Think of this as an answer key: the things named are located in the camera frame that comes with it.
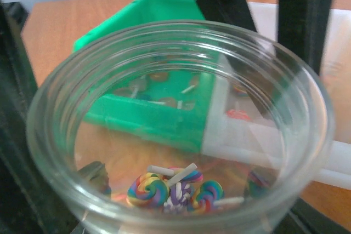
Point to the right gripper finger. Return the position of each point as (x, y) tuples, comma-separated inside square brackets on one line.
[(28, 203), (303, 218)]

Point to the white plastic candy bin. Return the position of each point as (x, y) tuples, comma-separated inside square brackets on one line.
[(273, 116)]

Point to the green plastic candy bin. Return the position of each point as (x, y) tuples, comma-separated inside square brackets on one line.
[(168, 107)]

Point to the clear plastic jar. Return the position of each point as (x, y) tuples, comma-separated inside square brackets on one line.
[(117, 182)]

